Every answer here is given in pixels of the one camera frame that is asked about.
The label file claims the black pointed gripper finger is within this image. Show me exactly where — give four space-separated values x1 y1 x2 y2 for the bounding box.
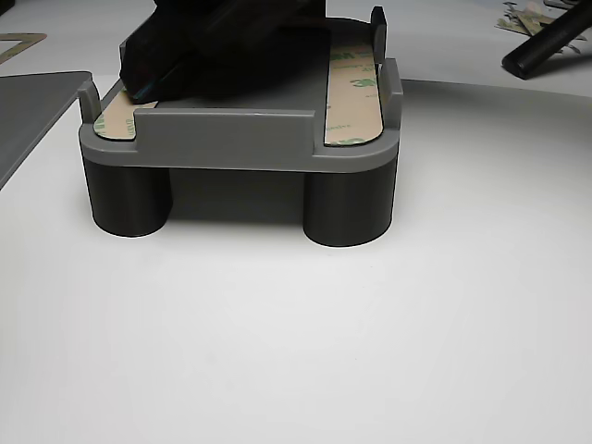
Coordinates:
117 0 204 105

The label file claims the black wide gripper finger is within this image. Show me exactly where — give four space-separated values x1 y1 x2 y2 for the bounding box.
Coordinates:
159 0 332 101

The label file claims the brown 3M protective film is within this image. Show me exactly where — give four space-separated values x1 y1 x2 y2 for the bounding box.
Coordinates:
322 43 386 148
92 85 161 142

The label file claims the discarded film scrap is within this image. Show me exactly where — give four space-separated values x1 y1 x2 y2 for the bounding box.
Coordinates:
494 1 557 37

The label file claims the grey fixture with black legs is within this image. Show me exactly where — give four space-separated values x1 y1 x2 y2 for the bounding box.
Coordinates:
78 5 404 249

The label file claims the black upright stop tab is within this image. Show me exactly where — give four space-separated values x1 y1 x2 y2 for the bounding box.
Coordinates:
369 5 389 66

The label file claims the grey mat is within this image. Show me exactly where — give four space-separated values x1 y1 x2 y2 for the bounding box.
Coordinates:
0 70 93 191

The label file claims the black round rod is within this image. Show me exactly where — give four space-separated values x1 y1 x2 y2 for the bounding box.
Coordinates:
501 4 592 80

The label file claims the brown triangular film frame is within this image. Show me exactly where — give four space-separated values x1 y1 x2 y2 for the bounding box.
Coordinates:
0 31 49 66

